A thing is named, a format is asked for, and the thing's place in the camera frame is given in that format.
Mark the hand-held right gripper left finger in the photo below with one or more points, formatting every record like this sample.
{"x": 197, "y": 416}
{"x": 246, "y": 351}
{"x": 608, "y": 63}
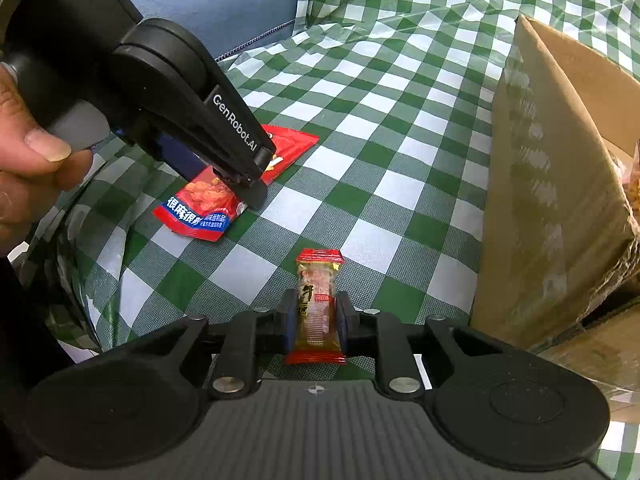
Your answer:
{"x": 289, "y": 320}

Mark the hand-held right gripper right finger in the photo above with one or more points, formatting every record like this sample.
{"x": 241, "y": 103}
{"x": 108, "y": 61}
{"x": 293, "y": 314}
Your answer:
{"x": 343, "y": 320}

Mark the brown cardboard box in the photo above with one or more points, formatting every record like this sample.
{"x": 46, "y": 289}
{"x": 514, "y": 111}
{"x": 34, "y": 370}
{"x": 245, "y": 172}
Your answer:
{"x": 550, "y": 185}

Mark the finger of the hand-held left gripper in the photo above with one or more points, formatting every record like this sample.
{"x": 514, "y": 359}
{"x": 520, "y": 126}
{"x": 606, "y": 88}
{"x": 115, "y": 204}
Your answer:
{"x": 247, "y": 185}
{"x": 177, "y": 155}

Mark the person's left hand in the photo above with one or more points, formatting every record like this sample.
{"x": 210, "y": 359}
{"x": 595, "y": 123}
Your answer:
{"x": 30, "y": 175}

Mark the red blue-banded snack packet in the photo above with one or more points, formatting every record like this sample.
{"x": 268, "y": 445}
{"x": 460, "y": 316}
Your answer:
{"x": 200, "y": 212}

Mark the clear red-ended snack packet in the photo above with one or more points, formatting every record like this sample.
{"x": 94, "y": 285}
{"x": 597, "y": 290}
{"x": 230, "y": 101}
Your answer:
{"x": 317, "y": 310}

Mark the green checkered tablecloth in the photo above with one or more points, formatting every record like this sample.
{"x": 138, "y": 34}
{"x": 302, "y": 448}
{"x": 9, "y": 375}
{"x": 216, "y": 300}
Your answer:
{"x": 400, "y": 110}

